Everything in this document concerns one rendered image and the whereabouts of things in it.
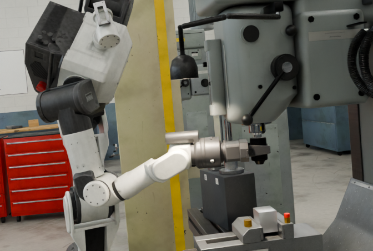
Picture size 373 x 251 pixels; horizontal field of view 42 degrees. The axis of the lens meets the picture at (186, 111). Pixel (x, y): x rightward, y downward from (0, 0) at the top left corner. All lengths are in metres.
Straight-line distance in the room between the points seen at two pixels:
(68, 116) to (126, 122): 1.63
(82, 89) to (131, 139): 1.65
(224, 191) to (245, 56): 0.58
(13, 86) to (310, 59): 9.38
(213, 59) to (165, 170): 0.34
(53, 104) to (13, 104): 9.00
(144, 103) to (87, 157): 1.64
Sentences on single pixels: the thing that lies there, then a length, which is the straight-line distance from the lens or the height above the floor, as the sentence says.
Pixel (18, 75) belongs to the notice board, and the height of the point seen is 1.94.
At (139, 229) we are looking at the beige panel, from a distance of 3.16.
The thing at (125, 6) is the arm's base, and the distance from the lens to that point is 1.70.
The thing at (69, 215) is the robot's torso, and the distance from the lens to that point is 1.88.
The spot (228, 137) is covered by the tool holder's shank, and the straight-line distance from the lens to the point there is 1.72.
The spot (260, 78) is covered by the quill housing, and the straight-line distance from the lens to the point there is 1.29.
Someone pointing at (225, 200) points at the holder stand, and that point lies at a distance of 1.69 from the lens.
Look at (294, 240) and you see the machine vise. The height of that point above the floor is 0.98.
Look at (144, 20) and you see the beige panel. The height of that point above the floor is 1.86.
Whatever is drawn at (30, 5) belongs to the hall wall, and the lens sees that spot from 10.55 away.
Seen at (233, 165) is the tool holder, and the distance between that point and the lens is 1.73.
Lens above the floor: 1.43
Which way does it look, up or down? 3 degrees down
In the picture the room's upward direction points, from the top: 5 degrees counter-clockwise
